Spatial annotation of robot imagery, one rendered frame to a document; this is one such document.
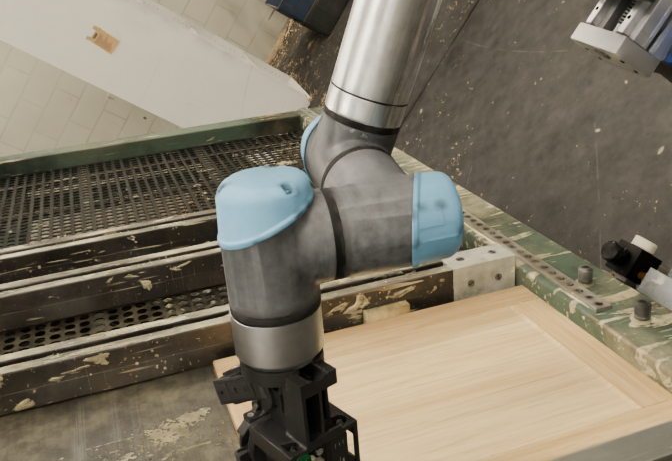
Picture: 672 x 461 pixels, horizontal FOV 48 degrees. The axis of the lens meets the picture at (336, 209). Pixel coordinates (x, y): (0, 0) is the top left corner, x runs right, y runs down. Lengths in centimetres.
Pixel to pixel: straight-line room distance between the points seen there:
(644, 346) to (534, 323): 19
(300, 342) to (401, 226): 12
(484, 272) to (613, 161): 141
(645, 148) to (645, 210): 23
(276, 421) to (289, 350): 9
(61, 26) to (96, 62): 29
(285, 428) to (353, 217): 20
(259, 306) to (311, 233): 7
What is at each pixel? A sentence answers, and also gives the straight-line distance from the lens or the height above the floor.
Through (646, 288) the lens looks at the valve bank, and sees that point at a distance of 143.
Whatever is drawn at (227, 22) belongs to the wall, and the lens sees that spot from 639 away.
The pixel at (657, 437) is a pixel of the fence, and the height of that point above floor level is 98.
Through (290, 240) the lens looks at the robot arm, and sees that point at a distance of 56.
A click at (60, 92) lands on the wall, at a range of 644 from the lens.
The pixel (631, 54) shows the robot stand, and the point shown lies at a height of 96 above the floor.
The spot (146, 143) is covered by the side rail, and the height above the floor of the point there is 133.
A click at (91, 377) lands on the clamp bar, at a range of 124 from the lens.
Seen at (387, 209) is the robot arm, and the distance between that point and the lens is 58.
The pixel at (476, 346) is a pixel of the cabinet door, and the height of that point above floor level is 103.
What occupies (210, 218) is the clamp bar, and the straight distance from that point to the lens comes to 167.
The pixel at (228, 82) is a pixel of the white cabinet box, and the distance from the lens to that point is 503.
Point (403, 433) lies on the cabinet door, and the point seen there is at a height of 119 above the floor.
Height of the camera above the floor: 181
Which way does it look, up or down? 26 degrees down
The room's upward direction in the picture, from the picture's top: 64 degrees counter-clockwise
